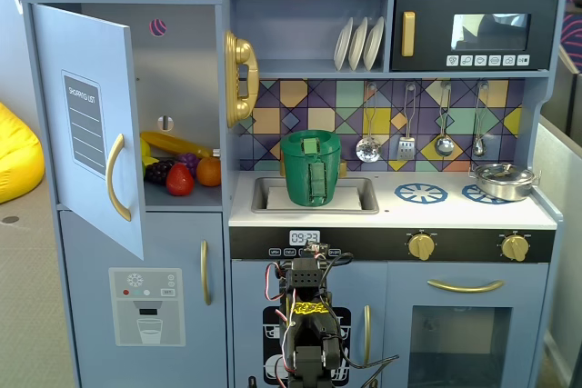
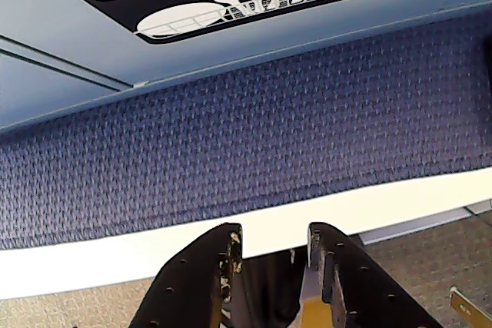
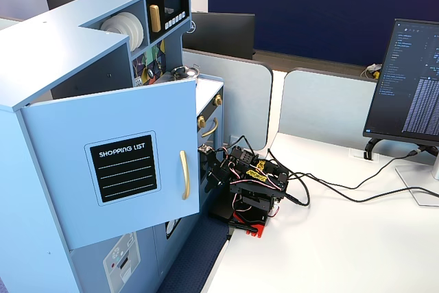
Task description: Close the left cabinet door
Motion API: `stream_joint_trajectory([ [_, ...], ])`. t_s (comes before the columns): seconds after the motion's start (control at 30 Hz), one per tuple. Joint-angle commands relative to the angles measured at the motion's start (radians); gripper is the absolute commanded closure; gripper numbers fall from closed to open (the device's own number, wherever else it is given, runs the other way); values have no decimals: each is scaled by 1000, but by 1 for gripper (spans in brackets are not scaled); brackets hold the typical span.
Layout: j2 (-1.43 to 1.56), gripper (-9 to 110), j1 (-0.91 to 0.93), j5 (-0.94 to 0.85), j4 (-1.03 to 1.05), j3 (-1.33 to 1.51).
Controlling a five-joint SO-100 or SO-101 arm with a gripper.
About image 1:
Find blue shopping list cabinet door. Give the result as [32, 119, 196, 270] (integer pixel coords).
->
[30, 2, 146, 261]

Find blue dishwasher door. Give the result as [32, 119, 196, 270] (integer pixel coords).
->
[231, 260, 388, 388]

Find blue water dispenser fridge door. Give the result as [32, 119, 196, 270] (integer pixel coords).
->
[58, 210, 228, 388]

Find blue oven door with window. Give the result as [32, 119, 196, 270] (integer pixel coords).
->
[386, 262, 550, 388]

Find green plastic container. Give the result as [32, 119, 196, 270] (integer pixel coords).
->
[279, 129, 343, 206]

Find blue wooden play kitchen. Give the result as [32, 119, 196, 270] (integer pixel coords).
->
[17, 0, 569, 388]

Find grey toy sink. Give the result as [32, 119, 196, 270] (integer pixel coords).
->
[250, 175, 380, 214]

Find steel slotted skimmer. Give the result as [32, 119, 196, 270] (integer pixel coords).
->
[355, 83, 382, 164]

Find orange toy fruit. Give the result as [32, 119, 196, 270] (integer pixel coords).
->
[196, 156, 222, 188]

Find light purple toy grapes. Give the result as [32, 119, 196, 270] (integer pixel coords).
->
[176, 152, 201, 178]

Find red toy strawberry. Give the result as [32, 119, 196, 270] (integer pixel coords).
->
[166, 163, 196, 197]

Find steel slotted spatula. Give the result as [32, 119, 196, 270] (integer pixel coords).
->
[396, 83, 416, 162]

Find yellow toy banana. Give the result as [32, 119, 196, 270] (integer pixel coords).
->
[139, 131, 215, 158]

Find gold toy telephone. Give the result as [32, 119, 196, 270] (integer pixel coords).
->
[223, 29, 261, 129]

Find dark purple toy grapes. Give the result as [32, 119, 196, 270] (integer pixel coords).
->
[144, 159, 176, 186]

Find white toy plate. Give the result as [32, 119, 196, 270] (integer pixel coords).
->
[348, 16, 369, 72]
[362, 16, 386, 72]
[334, 16, 355, 72]

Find yellow toy fruit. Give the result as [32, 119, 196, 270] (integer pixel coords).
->
[139, 137, 160, 180]

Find gold stove knob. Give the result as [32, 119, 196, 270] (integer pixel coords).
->
[501, 234, 530, 263]
[407, 233, 436, 262]

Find steel ladle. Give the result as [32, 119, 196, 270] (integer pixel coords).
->
[434, 82, 456, 157]

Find steel spoon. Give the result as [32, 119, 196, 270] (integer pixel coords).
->
[471, 81, 490, 157]

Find black toy microwave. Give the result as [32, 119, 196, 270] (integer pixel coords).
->
[391, 0, 558, 73]

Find steel pot with lid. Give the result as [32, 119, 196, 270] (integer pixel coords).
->
[468, 161, 543, 203]

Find yellow bean bag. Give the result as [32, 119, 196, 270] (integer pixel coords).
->
[0, 102, 45, 204]

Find grey partition panel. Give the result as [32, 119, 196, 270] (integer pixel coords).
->
[534, 114, 582, 388]

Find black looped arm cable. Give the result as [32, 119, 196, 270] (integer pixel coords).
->
[317, 251, 355, 298]

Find red white servo cable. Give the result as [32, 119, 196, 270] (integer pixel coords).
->
[265, 263, 296, 375]

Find black red trailing cable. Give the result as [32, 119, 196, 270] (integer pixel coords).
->
[345, 353, 401, 388]

